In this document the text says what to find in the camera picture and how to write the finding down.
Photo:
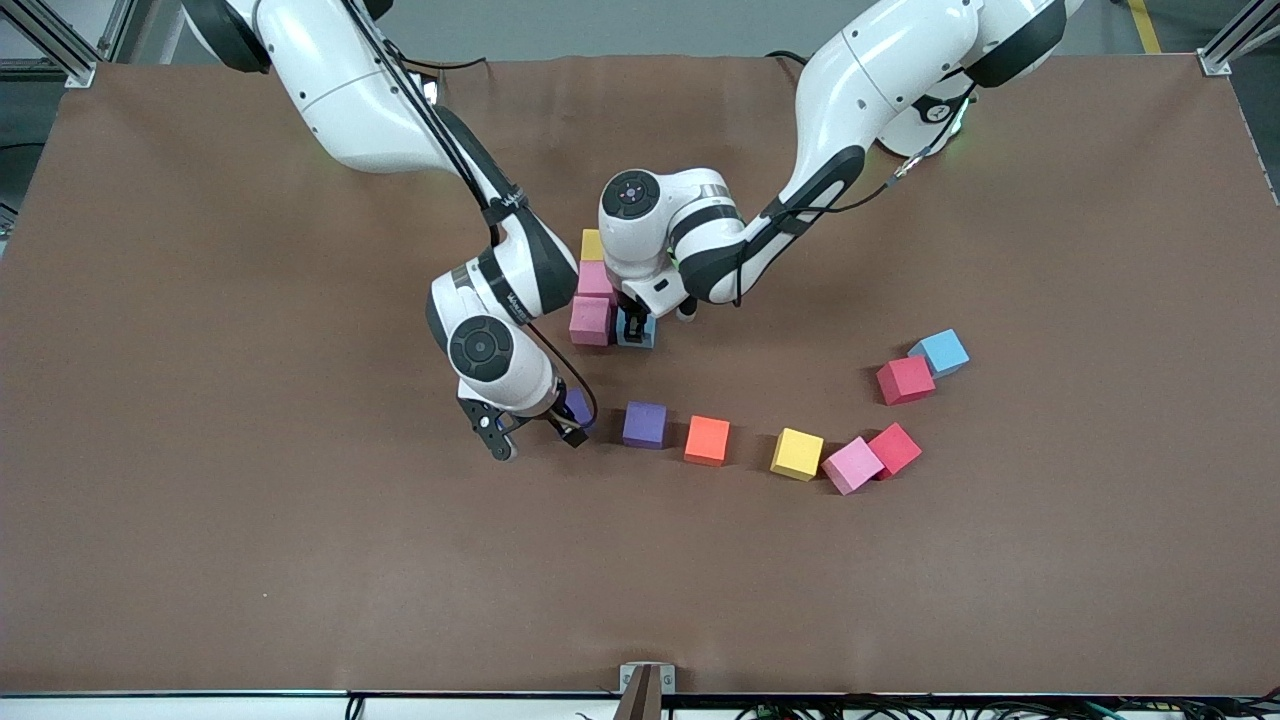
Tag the purple foam cube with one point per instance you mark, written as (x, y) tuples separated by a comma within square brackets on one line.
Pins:
[(580, 403), (644, 423)]

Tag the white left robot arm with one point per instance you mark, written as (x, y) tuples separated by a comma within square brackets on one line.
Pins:
[(870, 70)]

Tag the brown table cover sheet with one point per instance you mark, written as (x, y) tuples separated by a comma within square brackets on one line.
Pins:
[(300, 550)]

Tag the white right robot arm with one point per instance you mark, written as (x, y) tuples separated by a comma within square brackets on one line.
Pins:
[(350, 100)]

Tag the blue foam cube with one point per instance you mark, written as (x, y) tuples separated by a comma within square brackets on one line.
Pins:
[(651, 335), (942, 351)]

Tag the yellow foam cube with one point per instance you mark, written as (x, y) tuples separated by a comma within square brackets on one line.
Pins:
[(592, 245), (797, 452)]

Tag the pink foam cube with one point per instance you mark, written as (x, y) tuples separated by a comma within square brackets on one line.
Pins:
[(594, 282), (852, 464), (590, 320)]

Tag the red foam cube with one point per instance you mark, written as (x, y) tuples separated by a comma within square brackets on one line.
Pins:
[(897, 447), (905, 379)]

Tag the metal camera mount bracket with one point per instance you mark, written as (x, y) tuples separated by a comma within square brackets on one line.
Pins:
[(647, 690)]

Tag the orange foam cube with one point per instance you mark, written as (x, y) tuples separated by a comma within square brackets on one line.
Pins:
[(707, 439)]

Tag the aluminium frame post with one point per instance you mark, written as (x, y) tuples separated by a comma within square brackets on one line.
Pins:
[(82, 74), (1214, 64)]

